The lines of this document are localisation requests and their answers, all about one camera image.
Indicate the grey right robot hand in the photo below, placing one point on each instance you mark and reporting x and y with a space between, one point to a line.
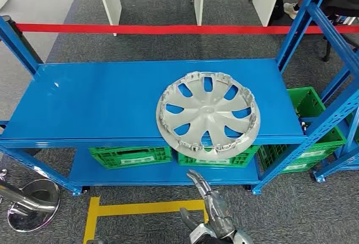
216 212

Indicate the grey plastic wheel cover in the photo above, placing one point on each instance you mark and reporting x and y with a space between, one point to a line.
207 114

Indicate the red barrier belt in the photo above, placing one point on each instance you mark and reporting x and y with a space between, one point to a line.
168 29

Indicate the black office chair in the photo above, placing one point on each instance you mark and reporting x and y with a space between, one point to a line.
326 51

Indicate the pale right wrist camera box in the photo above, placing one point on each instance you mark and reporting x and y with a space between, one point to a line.
200 235

